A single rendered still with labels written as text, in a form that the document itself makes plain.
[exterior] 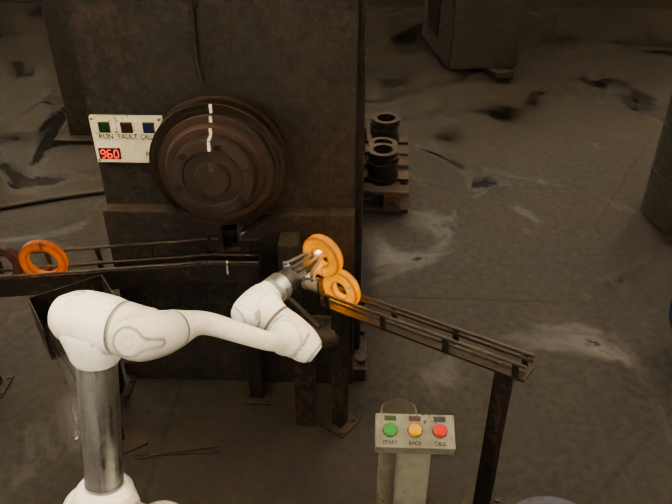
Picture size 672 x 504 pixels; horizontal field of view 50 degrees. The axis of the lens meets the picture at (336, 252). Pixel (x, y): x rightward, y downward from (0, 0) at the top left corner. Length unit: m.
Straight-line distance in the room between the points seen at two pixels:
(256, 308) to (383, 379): 1.23
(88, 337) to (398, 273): 2.40
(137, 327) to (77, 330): 0.17
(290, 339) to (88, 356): 0.59
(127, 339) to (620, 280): 2.97
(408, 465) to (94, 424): 0.96
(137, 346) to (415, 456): 1.00
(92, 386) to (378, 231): 2.66
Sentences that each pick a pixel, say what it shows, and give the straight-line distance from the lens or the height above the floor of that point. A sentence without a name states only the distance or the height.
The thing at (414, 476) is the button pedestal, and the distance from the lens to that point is 2.37.
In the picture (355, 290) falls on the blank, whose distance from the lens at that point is 2.55.
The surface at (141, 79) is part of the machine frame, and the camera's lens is 2.65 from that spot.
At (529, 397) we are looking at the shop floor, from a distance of 3.29.
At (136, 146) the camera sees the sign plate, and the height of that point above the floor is 1.13.
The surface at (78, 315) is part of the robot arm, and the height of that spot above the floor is 1.22.
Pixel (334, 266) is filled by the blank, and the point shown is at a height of 0.90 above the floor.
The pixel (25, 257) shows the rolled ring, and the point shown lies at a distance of 3.02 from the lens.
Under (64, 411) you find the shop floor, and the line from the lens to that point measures 3.34.
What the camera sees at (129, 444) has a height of 0.01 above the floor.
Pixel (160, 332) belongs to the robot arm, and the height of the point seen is 1.20.
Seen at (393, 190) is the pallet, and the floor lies 0.14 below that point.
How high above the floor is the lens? 2.28
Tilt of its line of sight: 34 degrees down
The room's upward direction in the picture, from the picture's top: straight up
